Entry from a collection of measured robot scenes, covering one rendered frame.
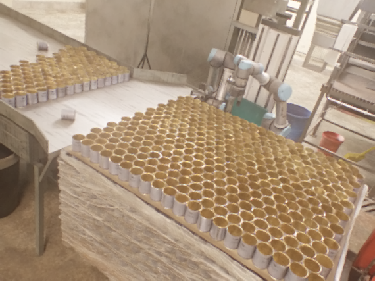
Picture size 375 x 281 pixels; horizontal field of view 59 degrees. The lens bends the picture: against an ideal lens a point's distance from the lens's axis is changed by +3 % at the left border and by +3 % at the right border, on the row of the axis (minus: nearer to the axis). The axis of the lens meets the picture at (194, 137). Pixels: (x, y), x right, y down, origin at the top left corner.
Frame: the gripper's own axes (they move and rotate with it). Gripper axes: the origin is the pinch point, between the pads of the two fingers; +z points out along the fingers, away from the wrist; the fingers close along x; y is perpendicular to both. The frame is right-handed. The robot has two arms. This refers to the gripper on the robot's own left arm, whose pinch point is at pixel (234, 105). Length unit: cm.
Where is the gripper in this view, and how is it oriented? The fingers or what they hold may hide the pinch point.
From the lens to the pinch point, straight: 226.7
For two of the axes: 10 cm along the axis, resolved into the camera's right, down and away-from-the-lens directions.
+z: -1.9, 8.6, 4.8
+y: 8.2, 4.1, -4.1
